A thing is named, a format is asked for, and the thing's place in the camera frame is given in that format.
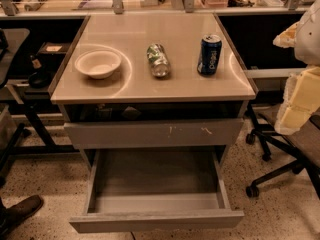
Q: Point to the green soda can lying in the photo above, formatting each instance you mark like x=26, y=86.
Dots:
x=158, y=61

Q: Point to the black office chair left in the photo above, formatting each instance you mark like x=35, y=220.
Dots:
x=10, y=132

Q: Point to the brown shoe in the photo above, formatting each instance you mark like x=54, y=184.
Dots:
x=18, y=213

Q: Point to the closed top drawer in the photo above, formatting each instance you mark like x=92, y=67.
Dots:
x=147, y=134

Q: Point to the black round object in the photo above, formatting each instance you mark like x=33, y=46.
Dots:
x=39, y=79

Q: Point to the grey drawer cabinet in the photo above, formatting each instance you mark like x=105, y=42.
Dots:
x=130, y=35

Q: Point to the white bowl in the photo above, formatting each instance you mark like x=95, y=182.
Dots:
x=98, y=64

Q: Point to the open middle drawer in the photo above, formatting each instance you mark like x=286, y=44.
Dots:
x=155, y=189

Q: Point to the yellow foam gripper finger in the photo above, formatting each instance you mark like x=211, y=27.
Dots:
x=301, y=100
x=286, y=39

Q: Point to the black office chair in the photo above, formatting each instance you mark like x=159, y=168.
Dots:
x=303, y=145
x=10, y=132

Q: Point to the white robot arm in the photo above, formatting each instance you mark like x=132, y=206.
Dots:
x=307, y=39

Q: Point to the blue pepsi can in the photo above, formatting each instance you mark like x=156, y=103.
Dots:
x=209, y=56

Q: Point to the black office chair right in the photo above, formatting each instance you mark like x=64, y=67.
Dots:
x=303, y=145

